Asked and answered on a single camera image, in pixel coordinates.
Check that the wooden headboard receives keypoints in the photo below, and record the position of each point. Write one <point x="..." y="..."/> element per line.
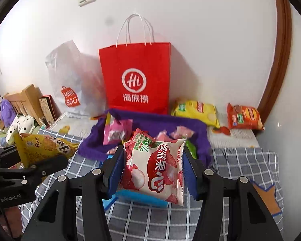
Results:
<point x="22" y="100"/>

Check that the yellow chips bag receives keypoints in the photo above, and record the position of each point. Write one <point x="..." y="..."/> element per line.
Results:
<point x="195" y="113"/>

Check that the orange chips bag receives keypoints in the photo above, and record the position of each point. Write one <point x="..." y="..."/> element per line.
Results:
<point x="244" y="116"/>

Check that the red green jelly packet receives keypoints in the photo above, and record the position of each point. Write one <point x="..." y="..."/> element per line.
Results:
<point x="140" y="138"/>

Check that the blue tissue pack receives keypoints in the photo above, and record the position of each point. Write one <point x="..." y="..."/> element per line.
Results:
<point x="140" y="200"/>

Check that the grey checkered cloth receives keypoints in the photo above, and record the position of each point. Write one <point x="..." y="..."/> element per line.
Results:
<point x="145" y="221"/>

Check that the yellow triangular snack packet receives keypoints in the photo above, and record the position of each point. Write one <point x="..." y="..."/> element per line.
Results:
<point x="107" y="121"/>

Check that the purple towel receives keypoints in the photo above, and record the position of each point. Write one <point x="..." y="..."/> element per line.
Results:
<point x="150" y="123"/>

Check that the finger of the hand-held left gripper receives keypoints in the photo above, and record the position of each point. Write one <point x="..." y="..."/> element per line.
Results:
<point x="2" y="154"/>
<point x="20" y="175"/>

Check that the brown patterned box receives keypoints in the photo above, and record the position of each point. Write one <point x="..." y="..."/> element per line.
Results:
<point x="49" y="110"/>

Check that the pink snack packet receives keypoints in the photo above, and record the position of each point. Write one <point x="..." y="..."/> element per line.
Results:
<point x="118" y="130"/>

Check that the green triangular snack packet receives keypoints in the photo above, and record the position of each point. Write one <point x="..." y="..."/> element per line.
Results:
<point x="192" y="148"/>

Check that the person's left hand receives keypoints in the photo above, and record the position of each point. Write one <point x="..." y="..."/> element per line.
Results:
<point x="12" y="221"/>

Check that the pink snack wrapper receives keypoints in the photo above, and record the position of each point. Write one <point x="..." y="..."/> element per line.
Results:
<point x="176" y="131"/>

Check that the red paper bag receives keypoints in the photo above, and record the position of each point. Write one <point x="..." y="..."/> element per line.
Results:
<point x="135" y="62"/>

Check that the white dotted cloth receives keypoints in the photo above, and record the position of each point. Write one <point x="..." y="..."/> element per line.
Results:
<point x="21" y="128"/>

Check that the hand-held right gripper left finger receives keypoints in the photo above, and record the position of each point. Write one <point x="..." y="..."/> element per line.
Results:
<point x="116" y="175"/>

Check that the white red jelly packet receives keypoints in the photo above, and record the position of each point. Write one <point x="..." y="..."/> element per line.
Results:
<point x="155" y="170"/>

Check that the purple garment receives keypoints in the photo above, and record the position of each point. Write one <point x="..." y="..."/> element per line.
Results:
<point x="7" y="113"/>

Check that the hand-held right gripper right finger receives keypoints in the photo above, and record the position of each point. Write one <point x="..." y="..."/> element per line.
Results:
<point x="189" y="175"/>

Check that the white plastic shopping bag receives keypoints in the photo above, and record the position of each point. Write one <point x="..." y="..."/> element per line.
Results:
<point x="72" y="75"/>

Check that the brown wooden door frame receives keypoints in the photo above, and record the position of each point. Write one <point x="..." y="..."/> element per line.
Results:
<point x="278" y="55"/>

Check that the yellow black print snack packet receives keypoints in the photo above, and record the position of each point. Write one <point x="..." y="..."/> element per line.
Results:
<point x="40" y="148"/>

